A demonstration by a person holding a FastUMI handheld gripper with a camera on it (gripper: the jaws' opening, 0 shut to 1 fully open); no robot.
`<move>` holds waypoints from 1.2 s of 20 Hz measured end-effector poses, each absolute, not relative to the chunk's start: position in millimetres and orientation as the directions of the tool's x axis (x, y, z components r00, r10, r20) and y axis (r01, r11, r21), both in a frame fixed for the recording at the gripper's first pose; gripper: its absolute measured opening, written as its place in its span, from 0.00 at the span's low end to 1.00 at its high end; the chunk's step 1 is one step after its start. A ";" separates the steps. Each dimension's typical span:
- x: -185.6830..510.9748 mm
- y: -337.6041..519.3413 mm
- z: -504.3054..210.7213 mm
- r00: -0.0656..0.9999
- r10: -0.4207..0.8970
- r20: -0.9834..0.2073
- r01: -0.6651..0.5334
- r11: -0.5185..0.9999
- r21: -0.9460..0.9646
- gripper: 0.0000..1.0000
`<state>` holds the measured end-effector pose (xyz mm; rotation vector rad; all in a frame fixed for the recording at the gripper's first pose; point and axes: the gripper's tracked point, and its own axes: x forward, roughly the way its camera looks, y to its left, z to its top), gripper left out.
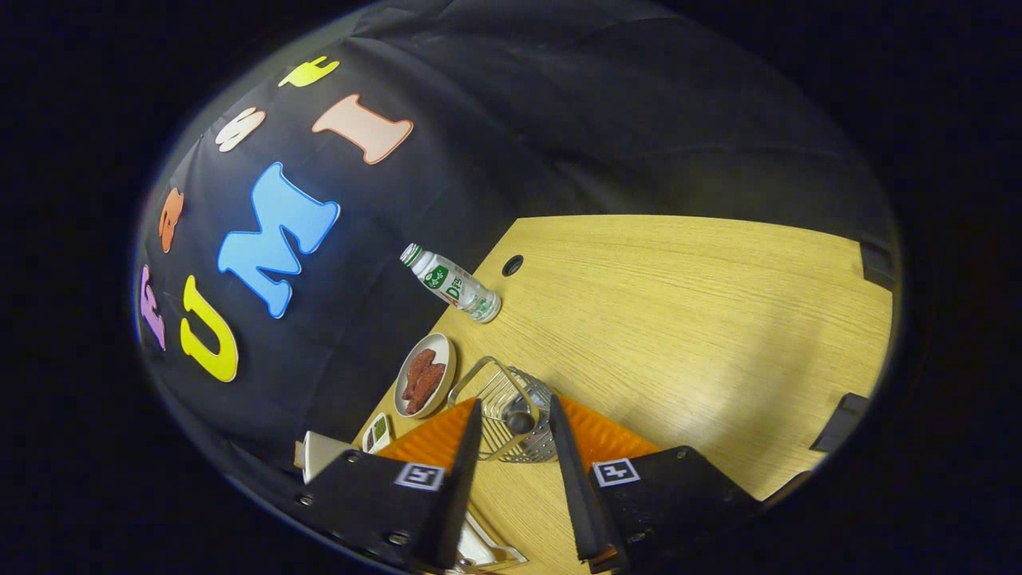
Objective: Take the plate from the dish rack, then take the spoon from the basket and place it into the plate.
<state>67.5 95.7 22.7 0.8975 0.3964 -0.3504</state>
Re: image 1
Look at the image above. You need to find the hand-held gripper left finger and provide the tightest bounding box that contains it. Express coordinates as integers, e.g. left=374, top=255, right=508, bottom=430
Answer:
left=291, top=398, right=485, bottom=572

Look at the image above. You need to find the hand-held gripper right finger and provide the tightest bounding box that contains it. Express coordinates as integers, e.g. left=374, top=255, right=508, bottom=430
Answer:
left=548, top=394, right=759, bottom=574

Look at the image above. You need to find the white wire dish rack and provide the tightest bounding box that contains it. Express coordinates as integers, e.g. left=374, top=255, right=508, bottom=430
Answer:
left=455, top=511, right=528, bottom=572

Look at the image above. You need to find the metal wire basket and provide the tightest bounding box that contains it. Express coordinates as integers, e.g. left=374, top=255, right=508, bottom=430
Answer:
left=447, top=356, right=560, bottom=464

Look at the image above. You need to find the beige plate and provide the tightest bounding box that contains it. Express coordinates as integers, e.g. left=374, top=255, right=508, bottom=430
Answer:
left=394, top=332, right=458, bottom=419

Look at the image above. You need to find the white divided snack tray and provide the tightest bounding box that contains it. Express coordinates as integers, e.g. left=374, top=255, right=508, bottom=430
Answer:
left=362, top=412, right=394, bottom=454

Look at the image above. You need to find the red meat slice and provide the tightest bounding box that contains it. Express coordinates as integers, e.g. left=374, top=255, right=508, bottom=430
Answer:
left=402, top=348, right=437, bottom=402
left=406, top=363, right=446, bottom=415

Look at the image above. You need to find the white toaster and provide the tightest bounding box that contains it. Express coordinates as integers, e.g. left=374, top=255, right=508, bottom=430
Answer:
left=302, top=430, right=356, bottom=485

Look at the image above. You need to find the white green drink bottle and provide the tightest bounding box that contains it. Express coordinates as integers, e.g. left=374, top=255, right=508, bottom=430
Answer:
left=399, top=243, right=503, bottom=324

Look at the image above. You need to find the black table clamp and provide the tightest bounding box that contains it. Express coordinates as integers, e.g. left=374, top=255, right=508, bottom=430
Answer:
left=858, top=238, right=897, bottom=290
left=810, top=393, right=869, bottom=454

